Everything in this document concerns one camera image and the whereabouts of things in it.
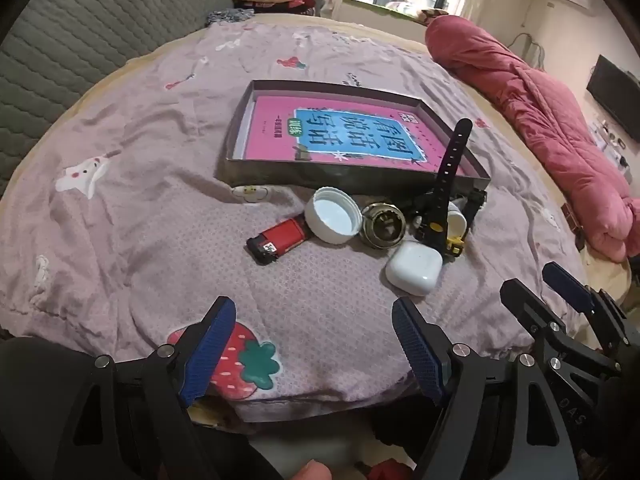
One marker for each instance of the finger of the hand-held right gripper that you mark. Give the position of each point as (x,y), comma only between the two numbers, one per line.
(567,285)
(530,310)

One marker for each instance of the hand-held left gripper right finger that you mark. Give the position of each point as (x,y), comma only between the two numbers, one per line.
(420,350)

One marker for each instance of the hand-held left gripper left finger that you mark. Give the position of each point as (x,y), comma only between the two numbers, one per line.
(210,350)

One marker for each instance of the white earbuds case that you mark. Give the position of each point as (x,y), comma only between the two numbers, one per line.
(412,267)

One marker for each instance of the metal threaded fitting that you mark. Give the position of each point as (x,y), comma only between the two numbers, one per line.
(382,225)

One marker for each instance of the red lighter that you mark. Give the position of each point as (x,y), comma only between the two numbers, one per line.
(280,237)

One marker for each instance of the white bottle cap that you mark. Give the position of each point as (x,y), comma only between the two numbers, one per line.
(332,215)

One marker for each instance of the black and yellow watch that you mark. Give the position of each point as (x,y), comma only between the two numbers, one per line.
(450,160)

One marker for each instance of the grey cardboard box tray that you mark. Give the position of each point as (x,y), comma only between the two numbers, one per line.
(300,175)

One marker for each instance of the small white pill bottle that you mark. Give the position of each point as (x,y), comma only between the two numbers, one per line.
(456,222)

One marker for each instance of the pink quilt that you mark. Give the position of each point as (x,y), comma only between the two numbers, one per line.
(550,125)

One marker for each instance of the purple printed bedsheet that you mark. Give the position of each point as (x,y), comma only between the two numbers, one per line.
(150,185)

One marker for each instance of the black television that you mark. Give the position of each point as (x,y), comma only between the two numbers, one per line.
(615,90)

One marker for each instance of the pink book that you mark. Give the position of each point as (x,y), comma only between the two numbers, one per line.
(280,125)

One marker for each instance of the dark patterned cloth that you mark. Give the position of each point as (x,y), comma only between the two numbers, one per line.
(230,16)

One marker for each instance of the grey quilted headboard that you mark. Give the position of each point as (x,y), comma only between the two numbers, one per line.
(75,35)

